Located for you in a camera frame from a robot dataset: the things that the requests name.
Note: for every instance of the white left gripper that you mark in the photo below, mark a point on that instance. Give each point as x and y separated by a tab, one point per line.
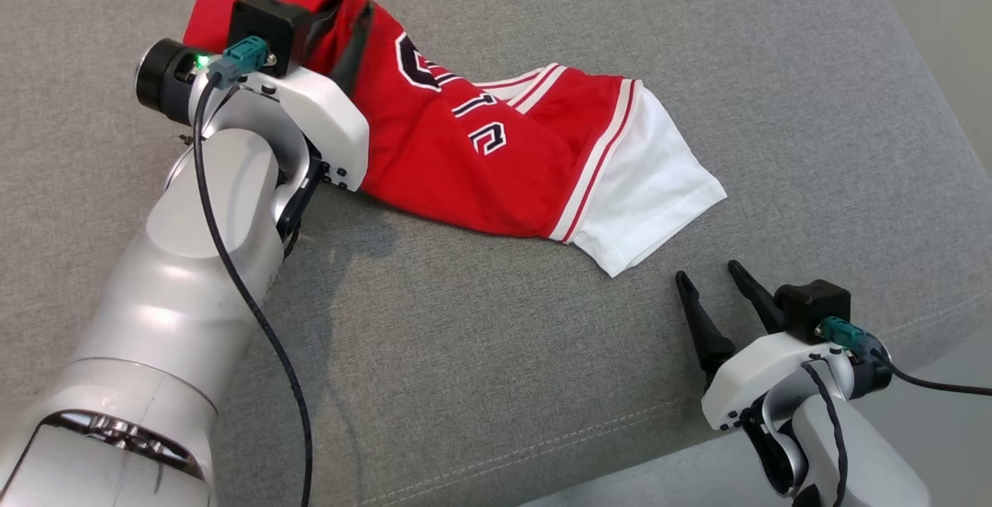
325	119

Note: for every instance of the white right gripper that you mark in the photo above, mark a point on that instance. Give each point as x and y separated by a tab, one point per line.
759	371

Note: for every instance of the red Bulls jersey white sleeves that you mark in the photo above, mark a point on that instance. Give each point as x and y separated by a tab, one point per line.
465	174

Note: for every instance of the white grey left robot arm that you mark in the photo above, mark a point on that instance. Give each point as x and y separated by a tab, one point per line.
178	313

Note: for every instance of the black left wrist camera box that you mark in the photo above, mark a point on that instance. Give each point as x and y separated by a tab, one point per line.
267	26

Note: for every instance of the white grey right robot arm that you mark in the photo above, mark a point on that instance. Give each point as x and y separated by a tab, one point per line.
868	460

